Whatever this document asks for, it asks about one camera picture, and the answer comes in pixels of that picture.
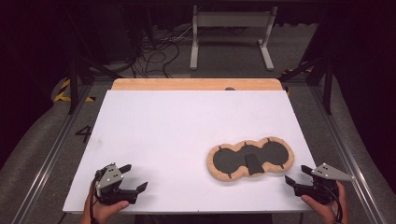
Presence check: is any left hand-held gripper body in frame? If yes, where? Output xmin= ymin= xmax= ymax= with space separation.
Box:
xmin=94 ymin=162 xmax=138 ymax=206

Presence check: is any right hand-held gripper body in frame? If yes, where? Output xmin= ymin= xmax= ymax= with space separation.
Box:
xmin=293 ymin=161 xmax=356 ymax=205

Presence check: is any beige fluffy plush pad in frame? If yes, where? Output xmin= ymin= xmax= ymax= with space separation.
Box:
xmin=206 ymin=135 xmax=295 ymax=183

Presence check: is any person's right hand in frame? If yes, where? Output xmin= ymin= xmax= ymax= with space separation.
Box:
xmin=300 ymin=180 xmax=349 ymax=224

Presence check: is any person's left hand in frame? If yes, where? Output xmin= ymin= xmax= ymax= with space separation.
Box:
xmin=80 ymin=186 xmax=131 ymax=224

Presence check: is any black metal stand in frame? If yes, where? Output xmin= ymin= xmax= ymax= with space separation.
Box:
xmin=277 ymin=57 xmax=334 ymax=115
xmin=66 ymin=55 xmax=123 ymax=115

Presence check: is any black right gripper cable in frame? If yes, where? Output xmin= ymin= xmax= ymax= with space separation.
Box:
xmin=323 ymin=183 xmax=344 ymax=224

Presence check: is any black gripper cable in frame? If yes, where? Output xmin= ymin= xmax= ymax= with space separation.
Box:
xmin=89 ymin=178 xmax=98 ymax=224
xmin=323 ymin=183 xmax=344 ymax=224

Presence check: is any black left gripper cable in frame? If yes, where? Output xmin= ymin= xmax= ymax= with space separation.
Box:
xmin=89 ymin=178 xmax=98 ymax=224

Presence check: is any aluminium floor rail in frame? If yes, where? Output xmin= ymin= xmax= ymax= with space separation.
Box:
xmin=310 ymin=84 xmax=389 ymax=224
xmin=11 ymin=83 xmax=95 ymax=224

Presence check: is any tangle of black floor cables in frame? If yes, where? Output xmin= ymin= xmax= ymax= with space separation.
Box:
xmin=132 ymin=26 xmax=194 ymax=79

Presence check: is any white metal table frame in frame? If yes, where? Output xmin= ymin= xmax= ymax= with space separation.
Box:
xmin=189 ymin=4 xmax=279 ymax=72

